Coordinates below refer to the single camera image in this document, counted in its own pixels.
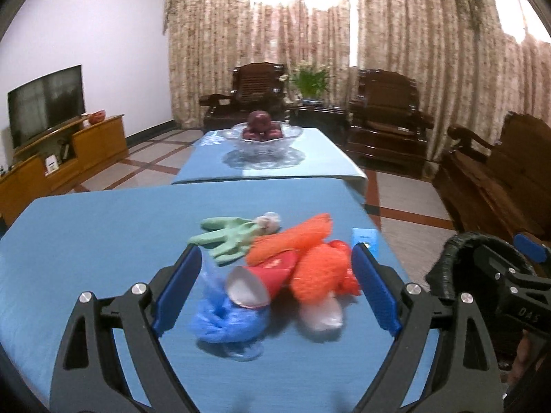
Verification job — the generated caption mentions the dark wooden slatted armchair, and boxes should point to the dark wooden slatted armchair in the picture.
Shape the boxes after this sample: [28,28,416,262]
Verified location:
[200,62,289,132]

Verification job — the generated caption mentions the dark wooden sofa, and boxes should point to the dark wooden sofa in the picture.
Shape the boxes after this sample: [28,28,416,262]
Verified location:
[433,112,551,250]

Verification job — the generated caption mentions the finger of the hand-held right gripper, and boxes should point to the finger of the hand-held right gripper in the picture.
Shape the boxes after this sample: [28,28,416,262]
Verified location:
[474,232,547,297]

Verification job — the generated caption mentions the blue tablecloth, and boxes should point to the blue tablecloth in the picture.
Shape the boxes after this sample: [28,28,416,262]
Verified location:
[0,176,431,413]

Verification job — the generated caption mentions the white tissue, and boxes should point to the white tissue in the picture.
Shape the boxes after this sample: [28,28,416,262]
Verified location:
[299,295,345,332]

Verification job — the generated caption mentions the flat screen television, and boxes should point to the flat screen television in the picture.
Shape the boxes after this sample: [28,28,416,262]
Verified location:
[7,64,85,149]

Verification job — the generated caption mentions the blue plastic bag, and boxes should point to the blue plastic bag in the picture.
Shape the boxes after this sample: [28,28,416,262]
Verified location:
[189,293,270,360]

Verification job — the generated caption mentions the long orange foam net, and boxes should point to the long orange foam net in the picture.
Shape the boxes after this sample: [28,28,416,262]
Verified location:
[245,213,334,266]

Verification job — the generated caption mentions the glass fruit bowl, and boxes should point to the glass fruit bowl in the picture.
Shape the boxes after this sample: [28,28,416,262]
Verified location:
[221,123,304,156]

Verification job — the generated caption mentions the dark wooden cushioned armchair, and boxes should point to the dark wooden cushioned armchair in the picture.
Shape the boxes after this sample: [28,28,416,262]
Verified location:
[344,67,433,179]

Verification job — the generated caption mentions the short orange foam net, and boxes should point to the short orange foam net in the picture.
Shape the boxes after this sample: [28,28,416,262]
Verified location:
[289,243,349,306]

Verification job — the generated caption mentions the beige patterned curtains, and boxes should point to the beige patterned curtains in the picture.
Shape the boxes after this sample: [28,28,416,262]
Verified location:
[164,0,551,181]

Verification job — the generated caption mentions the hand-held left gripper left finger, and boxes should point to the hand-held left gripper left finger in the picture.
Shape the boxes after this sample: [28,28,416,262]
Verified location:
[49,245,203,413]

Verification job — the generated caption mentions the trash bin with black bag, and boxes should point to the trash bin with black bag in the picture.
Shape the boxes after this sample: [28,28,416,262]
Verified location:
[424,231,517,310]

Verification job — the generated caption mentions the green rubber glove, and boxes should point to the green rubber glove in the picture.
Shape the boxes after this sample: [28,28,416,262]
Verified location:
[188,216,259,266]

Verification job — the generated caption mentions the red paper cup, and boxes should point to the red paper cup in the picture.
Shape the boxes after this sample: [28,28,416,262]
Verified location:
[226,252,300,309]

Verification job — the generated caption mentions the small blue white box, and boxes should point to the small blue white box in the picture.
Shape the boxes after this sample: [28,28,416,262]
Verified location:
[351,227,380,254]

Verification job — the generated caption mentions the green potted plant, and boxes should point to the green potted plant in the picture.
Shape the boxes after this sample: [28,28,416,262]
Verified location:
[290,62,334,102]

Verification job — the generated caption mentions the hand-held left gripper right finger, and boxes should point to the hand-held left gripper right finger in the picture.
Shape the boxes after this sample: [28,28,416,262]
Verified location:
[351,243,504,413]

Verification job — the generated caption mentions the dark wooden side table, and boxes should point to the dark wooden side table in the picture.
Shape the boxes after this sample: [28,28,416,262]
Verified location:
[286,101,349,138]

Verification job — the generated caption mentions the wooden television cabinet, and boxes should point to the wooden television cabinet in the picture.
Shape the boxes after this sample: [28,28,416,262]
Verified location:
[0,114,130,224]

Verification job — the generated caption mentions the grey tissue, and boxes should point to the grey tissue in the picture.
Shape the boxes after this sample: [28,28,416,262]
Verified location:
[254,212,282,235]

